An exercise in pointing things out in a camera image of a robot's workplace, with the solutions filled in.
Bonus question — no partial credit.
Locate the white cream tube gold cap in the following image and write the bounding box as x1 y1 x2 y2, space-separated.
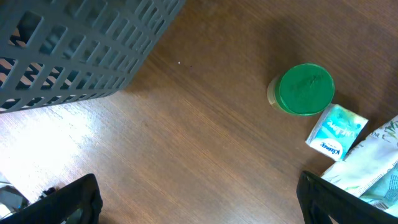
322 117 397 197

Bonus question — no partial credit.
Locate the dark grey plastic basket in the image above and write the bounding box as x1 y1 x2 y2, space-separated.
1 0 185 113

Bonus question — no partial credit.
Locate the green red snack bag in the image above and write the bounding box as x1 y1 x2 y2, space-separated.
267 63 335 116

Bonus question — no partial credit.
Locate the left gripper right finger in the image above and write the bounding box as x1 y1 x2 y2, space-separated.
296 170 397 224

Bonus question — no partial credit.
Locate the small teal tissue pack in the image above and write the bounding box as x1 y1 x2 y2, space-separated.
305 104 368 161

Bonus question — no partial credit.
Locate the teal snack packet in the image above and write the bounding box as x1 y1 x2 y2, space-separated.
360 166 398 217

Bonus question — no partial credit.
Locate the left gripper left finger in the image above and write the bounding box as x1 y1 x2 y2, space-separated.
1 174 103 224

